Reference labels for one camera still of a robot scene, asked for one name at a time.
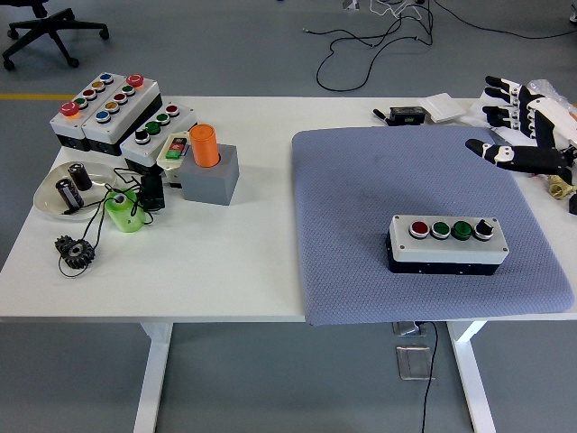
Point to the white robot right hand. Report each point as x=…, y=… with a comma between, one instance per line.
x=545, y=117

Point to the button box with selector knob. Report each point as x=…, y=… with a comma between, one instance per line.
x=446, y=252
x=135, y=151

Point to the five-button box with red mushroom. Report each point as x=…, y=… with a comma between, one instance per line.
x=135, y=103
x=61, y=131

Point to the clear bubble wrap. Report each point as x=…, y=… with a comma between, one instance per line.
x=547, y=88

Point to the white paper sheet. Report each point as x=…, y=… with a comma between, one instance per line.
x=473, y=113

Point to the black module with green terminal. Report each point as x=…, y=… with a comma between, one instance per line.
x=405, y=115

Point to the grey-blue textured mat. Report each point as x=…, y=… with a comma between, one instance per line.
x=360, y=189

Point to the silver floor socket box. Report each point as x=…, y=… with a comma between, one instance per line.
x=405, y=329

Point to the white table leg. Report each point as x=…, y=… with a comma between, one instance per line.
x=153, y=383
x=473, y=383

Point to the silver floor outlet cover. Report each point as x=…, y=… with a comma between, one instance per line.
x=414, y=363

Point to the orange ribbed cylinder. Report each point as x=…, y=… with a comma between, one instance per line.
x=204, y=146

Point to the grey cube block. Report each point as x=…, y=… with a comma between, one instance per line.
x=207, y=187

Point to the black power adapter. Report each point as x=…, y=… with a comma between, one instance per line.
x=152, y=191

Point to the green plastic cylinder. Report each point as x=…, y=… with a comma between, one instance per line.
x=126, y=217

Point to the dark brown capacitor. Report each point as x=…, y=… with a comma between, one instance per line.
x=81, y=178

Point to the black striped capacitor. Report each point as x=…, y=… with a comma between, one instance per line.
x=70, y=194

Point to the black metal gear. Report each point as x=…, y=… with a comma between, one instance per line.
x=83, y=259

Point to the shiny metal bowl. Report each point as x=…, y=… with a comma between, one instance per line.
x=47, y=195

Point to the black office chair base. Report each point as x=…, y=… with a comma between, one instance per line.
x=43, y=20

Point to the white wall switch plate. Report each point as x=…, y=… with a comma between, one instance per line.
x=444, y=107

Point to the cream red-green switch box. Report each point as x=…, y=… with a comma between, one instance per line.
x=169, y=165

